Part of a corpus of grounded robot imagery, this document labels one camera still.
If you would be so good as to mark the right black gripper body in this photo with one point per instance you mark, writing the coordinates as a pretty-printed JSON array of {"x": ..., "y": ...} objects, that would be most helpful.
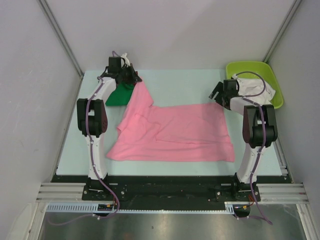
[{"x": 219, "y": 100}]

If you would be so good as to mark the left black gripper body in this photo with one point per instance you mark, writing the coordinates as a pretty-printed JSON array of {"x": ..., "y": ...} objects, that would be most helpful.
[{"x": 127, "y": 74}]

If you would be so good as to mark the green plastic basin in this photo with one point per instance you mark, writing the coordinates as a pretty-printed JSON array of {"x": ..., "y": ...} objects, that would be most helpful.
[{"x": 264, "y": 70}]

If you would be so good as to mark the pink t shirt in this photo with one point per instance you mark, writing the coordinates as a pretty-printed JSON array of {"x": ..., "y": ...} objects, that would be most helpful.
[{"x": 183, "y": 133}]

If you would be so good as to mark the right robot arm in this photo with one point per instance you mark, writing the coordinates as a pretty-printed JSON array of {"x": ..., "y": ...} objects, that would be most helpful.
[{"x": 259, "y": 131}]

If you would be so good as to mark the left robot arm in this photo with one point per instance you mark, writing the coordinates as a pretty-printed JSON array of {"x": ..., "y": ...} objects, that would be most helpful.
[{"x": 92, "y": 122}]

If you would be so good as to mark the folded green t shirt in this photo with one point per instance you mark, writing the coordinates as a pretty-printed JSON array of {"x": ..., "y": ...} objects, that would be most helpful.
[{"x": 121, "y": 96}]

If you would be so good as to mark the white t shirt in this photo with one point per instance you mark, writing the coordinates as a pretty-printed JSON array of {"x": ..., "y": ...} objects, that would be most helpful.
[{"x": 255, "y": 90}]

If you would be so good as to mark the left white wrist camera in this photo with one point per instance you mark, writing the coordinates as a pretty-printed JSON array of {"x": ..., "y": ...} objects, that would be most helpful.
[{"x": 126, "y": 61}]

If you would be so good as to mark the right aluminium frame post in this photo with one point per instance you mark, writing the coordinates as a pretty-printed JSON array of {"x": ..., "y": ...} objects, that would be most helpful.
[{"x": 293, "y": 10}]

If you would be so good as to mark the aluminium frame post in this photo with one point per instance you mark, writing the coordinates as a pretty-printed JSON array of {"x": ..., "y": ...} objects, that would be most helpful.
[
  {"x": 52, "y": 20},
  {"x": 293, "y": 10}
]

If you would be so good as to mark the left aluminium frame post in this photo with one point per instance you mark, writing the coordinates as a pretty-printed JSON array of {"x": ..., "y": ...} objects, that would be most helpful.
[{"x": 52, "y": 20}]

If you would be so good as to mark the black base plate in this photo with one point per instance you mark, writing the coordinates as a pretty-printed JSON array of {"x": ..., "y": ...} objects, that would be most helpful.
[{"x": 162, "y": 190}]

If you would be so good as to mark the slotted cable duct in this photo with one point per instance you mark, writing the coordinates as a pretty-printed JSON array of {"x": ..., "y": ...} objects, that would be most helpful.
[{"x": 104, "y": 208}]

